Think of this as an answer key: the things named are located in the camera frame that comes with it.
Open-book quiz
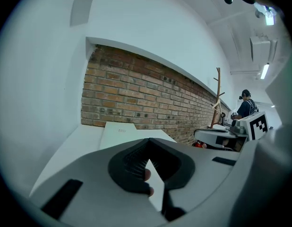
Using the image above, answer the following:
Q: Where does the wooden coat rack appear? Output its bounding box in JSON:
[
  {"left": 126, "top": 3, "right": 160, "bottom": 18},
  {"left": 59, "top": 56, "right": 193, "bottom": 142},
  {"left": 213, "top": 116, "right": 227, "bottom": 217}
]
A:
[{"left": 209, "top": 67, "right": 226, "bottom": 129}]

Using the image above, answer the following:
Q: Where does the red fire extinguisher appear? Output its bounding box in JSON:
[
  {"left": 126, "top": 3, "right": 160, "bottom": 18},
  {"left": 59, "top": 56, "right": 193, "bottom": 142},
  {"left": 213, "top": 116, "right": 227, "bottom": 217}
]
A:
[{"left": 192, "top": 140, "right": 208, "bottom": 149}]

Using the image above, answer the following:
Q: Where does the wooden clothes hanger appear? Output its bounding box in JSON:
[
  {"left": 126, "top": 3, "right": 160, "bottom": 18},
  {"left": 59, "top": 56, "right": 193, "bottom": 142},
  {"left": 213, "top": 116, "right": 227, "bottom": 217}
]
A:
[{"left": 210, "top": 101, "right": 223, "bottom": 114}]

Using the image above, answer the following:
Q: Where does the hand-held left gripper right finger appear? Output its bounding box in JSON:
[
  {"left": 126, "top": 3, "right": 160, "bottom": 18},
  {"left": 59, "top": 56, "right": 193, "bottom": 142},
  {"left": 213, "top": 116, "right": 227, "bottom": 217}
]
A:
[{"left": 148, "top": 138, "right": 241, "bottom": 222}]

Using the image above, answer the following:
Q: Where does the square lamp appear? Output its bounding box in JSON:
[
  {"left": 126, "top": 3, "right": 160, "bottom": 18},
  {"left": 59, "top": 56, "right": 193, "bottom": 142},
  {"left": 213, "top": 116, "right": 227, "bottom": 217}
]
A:
[{"left": 265, "top": 7, "right": 276, "bottom": 26}]

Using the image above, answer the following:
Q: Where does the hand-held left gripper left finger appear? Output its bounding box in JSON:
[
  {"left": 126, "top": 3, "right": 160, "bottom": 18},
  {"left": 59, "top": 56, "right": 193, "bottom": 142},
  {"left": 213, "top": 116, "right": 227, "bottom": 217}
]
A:
[{"left": 29, "top": 138, "right": 169, "bottom": 227}]

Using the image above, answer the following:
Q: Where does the person's left hand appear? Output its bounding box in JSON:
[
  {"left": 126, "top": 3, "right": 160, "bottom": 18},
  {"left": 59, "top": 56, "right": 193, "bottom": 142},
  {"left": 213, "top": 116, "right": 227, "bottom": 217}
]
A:
[{"left": 144, "top": 168, "right": 155, "bottom": 198}]

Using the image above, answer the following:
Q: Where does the pale green sheet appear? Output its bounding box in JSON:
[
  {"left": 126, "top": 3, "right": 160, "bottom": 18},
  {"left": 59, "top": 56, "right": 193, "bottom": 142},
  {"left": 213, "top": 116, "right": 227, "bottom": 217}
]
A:
[{"left": 99, "top": 121, "right": 149, "bottom": 150}]

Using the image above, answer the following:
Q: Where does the white air conditioner unit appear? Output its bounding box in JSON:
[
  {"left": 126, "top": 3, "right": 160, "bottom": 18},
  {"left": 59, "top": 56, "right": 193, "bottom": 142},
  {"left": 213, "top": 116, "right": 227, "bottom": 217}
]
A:
[{"left": 249, "top": 35, "right": 278, "bottom": 64}]

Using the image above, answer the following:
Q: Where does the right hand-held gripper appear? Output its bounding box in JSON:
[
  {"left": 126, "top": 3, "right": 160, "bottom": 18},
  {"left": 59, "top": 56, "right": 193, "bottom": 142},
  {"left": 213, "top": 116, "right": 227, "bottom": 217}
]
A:
[{"left": 194, "top": 111, "right": 269, "bottom": 151}]

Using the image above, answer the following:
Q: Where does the fluorescent tube light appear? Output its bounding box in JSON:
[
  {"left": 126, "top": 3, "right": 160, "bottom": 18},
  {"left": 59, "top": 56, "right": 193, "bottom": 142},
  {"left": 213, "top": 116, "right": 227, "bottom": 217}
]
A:
[{"left": 260, "top": 63, "right": 270, "bottom": 80}]

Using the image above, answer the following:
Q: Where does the gray wall panel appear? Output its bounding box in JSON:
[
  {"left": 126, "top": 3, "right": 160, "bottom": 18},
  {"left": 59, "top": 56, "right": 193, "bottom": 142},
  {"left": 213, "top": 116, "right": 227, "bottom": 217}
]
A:
[{"left": 69, "top": 0, "right": 95, "bottom": 28}]

